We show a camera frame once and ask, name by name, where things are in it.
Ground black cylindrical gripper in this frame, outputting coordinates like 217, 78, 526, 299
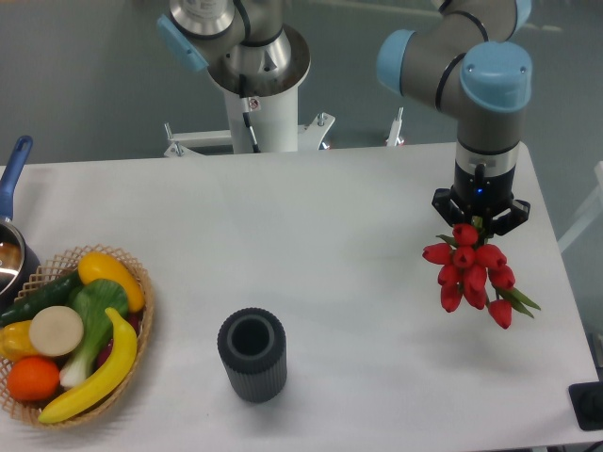
432, 142, 530, 237

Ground red tulip bouquet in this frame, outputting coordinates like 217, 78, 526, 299
422, 217, 541, 330

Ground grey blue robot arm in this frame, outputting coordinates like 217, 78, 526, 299
156, 1, 532, 237

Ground black device at edge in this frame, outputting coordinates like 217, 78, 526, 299
568, 381, 602, 431

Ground dark grey ribbed vase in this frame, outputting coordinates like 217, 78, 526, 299
217, 307, 287, 403

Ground red fruit under banana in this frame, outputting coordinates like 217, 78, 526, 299
95, 314, 141, 369

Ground yellow banana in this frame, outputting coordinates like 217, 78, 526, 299
38, 307, 138, 425

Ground green white leek vegetable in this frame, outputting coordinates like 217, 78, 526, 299
59, 279, 128, 389

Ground dark green cucumber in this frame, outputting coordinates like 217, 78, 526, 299
1, 271, 82, 328

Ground beige round disc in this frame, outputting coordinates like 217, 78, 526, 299
28, 306, 84, 357

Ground orange fruit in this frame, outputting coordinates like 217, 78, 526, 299
7, 357, 59, 402

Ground yellow bell pepper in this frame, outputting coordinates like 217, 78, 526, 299
1, 320, 39, 363

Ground woven wicker basket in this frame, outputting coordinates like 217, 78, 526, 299
1, 245, 155, 429

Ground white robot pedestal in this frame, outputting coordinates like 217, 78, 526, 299
164, 24, 335, 157

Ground blue handled saucepan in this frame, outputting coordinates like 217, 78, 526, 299
1, 136, 40, 313

